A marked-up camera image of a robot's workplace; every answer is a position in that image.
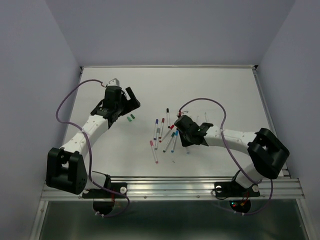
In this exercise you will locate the sky blue marker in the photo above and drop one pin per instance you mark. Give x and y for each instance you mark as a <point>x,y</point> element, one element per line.
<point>174,141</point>

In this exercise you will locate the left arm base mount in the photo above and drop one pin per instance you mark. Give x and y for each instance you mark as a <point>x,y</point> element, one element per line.
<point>110,200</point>

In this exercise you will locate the aluminium front rail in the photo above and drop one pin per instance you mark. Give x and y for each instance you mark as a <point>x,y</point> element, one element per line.
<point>177,189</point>

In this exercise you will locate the pink marker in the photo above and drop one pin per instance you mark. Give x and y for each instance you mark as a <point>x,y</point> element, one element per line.
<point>153,151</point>

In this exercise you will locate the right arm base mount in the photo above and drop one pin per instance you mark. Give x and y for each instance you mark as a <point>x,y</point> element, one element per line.
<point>239,197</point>

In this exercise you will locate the black marker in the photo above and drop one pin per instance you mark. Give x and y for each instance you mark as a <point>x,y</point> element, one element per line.
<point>168,118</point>

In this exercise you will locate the grey marker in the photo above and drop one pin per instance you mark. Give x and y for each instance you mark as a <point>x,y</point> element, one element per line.
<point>157,139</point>

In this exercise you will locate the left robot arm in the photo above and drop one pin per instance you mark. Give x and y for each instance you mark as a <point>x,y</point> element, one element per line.
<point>66,168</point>

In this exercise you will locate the dark teal marker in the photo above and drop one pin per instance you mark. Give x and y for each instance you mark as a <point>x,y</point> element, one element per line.
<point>168,142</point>

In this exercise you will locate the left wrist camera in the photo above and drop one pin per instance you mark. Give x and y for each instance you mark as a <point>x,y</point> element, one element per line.
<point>113,82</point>

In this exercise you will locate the dark red marker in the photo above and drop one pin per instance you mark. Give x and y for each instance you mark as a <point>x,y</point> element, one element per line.
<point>161,128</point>

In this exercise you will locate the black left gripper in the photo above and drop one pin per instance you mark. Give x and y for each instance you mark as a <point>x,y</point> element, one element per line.
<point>131,104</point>

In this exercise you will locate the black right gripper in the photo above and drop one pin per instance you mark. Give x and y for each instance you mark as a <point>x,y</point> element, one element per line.
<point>184,142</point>

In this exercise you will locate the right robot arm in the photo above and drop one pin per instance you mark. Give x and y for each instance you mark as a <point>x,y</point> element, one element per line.
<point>267,153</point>

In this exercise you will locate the navy blue marker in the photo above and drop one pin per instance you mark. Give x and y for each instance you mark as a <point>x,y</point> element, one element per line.
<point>155,129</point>

